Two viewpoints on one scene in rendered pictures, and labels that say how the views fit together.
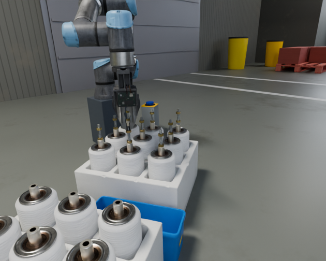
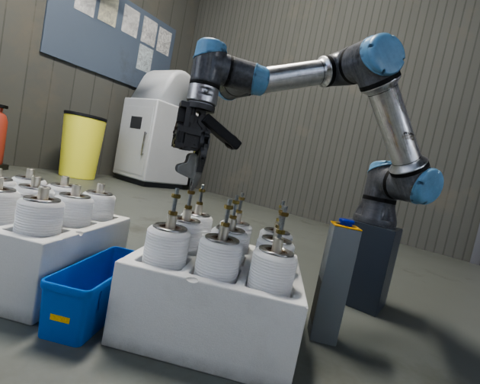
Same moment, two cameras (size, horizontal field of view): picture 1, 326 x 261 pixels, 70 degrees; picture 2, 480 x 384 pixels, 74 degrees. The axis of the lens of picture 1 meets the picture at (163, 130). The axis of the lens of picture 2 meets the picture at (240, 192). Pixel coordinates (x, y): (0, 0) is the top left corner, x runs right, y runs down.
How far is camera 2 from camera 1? 1.01 m
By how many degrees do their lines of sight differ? 77
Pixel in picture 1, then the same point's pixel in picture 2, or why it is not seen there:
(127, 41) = (194, 70)
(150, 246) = (10, 235)
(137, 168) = not seen: hidden behind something
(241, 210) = not seen: outside the picture
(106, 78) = (372, 190)
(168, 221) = (97, 304)
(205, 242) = (61, 372)
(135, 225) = (20, 204)
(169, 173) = (146, 252)
